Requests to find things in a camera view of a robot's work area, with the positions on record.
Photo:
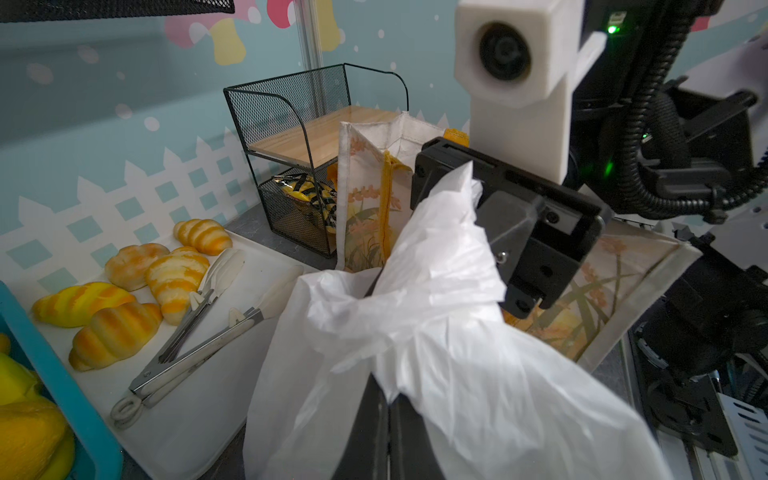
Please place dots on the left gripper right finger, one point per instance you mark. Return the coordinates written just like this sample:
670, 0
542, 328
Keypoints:
410, 450

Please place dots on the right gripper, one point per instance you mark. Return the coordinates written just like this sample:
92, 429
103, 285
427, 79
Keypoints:
540, 232

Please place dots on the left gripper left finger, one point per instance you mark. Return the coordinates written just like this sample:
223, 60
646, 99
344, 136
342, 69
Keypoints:
366, 455

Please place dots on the white tote bag yellow handles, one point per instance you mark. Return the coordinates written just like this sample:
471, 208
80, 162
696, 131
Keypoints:
623, 275

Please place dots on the white plastic grocery bag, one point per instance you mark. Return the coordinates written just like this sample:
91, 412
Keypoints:
497, 402

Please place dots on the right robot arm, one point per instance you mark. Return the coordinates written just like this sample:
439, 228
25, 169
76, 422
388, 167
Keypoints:
575, 120

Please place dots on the metal tongs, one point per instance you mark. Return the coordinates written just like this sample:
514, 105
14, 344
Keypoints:
218, 279
159, 379

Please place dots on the dark striped snack bag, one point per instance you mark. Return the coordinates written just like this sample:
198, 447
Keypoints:
307, 191

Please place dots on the croissant bread centre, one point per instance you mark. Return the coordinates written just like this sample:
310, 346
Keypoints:
173, 277

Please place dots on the bread roll right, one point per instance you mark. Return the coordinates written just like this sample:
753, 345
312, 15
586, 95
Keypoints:
205, 235

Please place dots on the bread roll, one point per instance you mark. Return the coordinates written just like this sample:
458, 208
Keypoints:
205, 235
114, 334
75, 306

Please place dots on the teal plastic basket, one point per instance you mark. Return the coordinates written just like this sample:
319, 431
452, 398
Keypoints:
31, 371

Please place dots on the bread roll lower left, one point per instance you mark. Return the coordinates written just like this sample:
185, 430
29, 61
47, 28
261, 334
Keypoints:
114, 334

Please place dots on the round bread bun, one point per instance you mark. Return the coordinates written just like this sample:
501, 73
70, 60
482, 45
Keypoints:
127, 268

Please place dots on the yellow pear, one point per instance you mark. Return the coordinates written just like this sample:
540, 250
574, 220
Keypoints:
30, 434

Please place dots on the black wire shelf wooden board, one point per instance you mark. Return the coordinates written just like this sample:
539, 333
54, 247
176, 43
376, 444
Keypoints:
293, 122

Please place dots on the black mesh wall basket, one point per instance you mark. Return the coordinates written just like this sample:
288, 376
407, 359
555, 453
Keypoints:
25, 11

